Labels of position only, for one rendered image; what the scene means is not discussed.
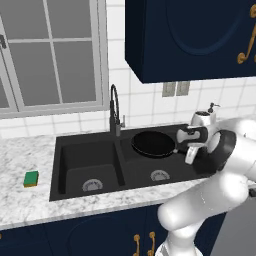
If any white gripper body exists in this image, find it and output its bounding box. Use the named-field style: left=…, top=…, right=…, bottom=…
left=184, top=142, right=205, bottom=166

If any black frying pan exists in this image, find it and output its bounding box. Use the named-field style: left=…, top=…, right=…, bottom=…
left=130, top=130, right=180, bottom=159

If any black sink tap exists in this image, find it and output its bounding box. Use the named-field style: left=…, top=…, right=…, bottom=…
left=109, top=83, right=127, bottom=137

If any black double sink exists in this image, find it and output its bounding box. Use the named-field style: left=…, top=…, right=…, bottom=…
left=48, top=123, right=218, bottom=202

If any green and yellow sponge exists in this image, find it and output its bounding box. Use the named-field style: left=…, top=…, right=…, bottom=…
left=23, top=170, right=40, bottom=188

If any soap dispenser with dark pump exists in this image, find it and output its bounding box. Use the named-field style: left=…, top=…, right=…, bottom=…
left=207, top=102, right=222, bottom=116

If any grey dishwasher front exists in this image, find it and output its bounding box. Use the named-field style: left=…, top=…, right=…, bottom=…
left=209, top=195, right=256, bottom=256

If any grey framed window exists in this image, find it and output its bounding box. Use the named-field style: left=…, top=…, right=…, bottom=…
left=0, top=0, right=110, bottom=120

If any grey wall socket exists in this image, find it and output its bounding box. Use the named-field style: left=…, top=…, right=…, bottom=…
left=162, top=81, right=177, bottom=98
left=175, top=80, right=191, bottom=97

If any gold base cupboard handle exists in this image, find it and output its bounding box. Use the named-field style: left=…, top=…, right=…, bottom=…
left=147, top=231, right=157, bottom=256
left=133, top=233, right=141, bottom=256

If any gold wall cupboard handle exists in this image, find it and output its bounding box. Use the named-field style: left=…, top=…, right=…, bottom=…
left=236, top=3, right=256, bottom=65

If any navy wall cupboard door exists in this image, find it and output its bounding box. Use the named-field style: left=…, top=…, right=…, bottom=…
left=124, top=0, right=256, bottom=85

